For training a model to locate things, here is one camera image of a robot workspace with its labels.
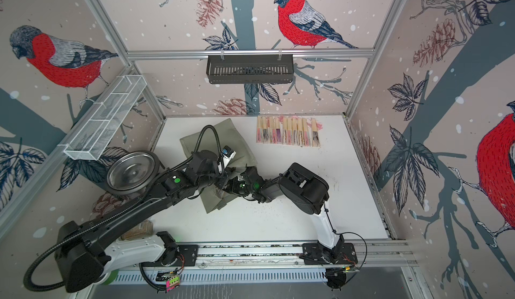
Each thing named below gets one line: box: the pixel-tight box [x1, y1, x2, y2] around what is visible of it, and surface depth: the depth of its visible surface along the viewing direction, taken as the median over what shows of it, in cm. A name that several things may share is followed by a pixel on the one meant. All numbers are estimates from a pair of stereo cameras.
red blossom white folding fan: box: [278, 115, 284, 145], surface depth 117 cm
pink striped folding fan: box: [286, 115, 294, 146], surface depth 116 cm
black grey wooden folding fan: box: [262, 115, 270, 144], surface depth 116 cm
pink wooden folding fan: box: [256, 115, 263, 143], surface depth 116 cm
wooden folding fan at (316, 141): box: [311, 117, 322, 148], surface depth 113 cm
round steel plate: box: [106, 150, 160, 196], surface depth 82 cm
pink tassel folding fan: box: [302, 117, 310, 147], surface depth 116 cm
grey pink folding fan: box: [291, 115, 299, 146], surface depth 116 cm
